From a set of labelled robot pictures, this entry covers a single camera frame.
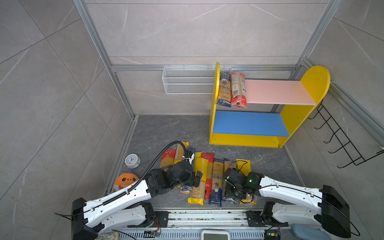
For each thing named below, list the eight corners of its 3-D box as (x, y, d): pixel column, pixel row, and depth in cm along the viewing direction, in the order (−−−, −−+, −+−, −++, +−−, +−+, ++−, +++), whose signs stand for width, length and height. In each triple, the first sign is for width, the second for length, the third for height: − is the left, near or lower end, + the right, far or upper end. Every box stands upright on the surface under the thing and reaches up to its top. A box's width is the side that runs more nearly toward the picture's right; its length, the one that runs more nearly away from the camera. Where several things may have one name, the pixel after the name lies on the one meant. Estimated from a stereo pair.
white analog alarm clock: (125, 168, 93) (122, 165, 89) (129, 157, 98) (126, 153, 95) (138, 168, 93) (136, 165, 89) (141, 157, 98) (139, 153, 95)
